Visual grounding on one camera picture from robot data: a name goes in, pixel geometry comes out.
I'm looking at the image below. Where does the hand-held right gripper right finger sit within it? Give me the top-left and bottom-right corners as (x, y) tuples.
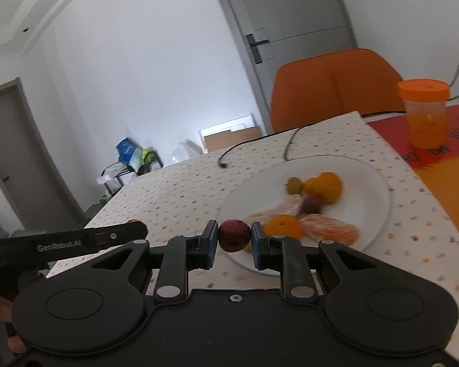
(251, 222), (381, 303)

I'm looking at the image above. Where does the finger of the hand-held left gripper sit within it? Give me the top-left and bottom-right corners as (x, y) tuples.
(89, 222), (148, 253)

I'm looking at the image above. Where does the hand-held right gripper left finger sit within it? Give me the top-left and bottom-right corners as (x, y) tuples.
(89, 220), (219, 303)

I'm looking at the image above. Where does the dark red plum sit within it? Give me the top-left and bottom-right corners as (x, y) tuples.
(218, 219), (252, 253)

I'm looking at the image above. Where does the small tangerine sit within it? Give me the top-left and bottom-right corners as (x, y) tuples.
(263, 215), (303, 240)

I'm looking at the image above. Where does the medium orange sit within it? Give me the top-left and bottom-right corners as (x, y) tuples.
(317, 172), (344, 203)

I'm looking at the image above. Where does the white plate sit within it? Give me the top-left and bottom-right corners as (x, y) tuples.
(216, 155), (392, 275)

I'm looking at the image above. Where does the black metal rack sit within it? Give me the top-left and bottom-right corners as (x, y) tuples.
(100, 151), (164, 196)

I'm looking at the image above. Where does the dark purple fruit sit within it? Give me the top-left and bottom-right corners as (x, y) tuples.
(300, 194), (324, 215)

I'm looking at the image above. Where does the yellow-green fruit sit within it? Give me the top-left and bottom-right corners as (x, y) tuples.
(286, 176), (304, 195)

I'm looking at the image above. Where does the dotted tablecloth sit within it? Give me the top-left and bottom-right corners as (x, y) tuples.
(46, 111), (459, 367)

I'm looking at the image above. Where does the green bag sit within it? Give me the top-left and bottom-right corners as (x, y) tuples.
(139, 147), (156, 169)

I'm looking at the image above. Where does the blue packet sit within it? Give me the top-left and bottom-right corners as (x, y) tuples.
(116, 137), (139, 166)

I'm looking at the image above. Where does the grey side door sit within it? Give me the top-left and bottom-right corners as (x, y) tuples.
(0, 77), (87, 235)

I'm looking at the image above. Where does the clear plastic bag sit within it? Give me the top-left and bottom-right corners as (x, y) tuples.
(168, 139), (204, 167)

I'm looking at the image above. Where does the orange chair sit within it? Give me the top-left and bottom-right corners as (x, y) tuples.
(270, 48), (408, 133)

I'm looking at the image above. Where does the red orange mat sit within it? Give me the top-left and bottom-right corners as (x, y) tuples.
(367, 101), (459, 239)

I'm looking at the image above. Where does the orange lidded jar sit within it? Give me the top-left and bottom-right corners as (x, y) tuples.
(397, 78), (451, 150)

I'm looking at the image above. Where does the black cable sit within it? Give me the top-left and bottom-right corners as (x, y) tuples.
(218, 110), (408, 170)

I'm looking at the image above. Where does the dark grey cable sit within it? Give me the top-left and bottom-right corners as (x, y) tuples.
(284, 126), (307, 161)

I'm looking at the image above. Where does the black door handle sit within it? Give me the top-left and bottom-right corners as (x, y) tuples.
(246, 34), (270, 64)

